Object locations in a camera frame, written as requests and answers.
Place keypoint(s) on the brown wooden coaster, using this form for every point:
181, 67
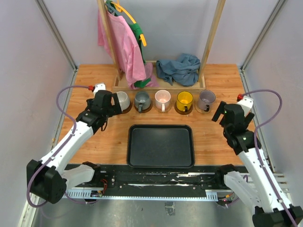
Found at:
144, 111
180, 111

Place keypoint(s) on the wooden clothes rack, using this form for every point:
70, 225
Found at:
135, 73

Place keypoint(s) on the pink shirt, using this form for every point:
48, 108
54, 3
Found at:
125, 47

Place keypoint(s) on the black plastic tray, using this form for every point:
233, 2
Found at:
160, 146

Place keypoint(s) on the grey slotted cable duct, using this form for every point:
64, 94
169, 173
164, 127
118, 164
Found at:
135, 193

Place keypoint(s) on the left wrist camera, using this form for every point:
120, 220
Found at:
99, 87

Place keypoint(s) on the white ceramic mug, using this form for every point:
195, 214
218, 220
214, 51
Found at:
124, 100

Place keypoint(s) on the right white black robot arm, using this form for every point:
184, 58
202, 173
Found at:
269, 206

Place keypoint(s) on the grey ceramic mug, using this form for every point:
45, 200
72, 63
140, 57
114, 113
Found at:
142, 100

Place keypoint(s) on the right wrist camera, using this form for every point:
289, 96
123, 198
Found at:
246, 103

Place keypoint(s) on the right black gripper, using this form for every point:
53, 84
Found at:
220, 110

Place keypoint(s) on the green garment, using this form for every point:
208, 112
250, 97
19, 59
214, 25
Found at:
139, 35

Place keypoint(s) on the woven rattan coaster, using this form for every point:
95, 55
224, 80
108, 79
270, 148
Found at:
168, 109

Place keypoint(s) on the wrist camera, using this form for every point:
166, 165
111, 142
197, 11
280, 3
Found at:
246, 103
99, 87

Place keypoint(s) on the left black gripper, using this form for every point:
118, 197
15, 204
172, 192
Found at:
115, 109

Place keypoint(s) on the yellow glass mug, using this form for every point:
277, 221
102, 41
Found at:
184, 101

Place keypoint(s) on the purple glass cup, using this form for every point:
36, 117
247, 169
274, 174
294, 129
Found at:
206, 97

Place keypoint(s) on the pink ceramic mug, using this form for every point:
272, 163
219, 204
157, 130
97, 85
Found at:
162, 100

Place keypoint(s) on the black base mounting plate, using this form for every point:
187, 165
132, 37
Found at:
206, 177

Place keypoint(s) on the yellow clothes hanger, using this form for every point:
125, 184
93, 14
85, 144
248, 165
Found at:
121, 9

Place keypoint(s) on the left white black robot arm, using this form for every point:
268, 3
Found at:
48, 178

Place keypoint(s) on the blue crumpled cloth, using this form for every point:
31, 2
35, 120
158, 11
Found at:
183, 70

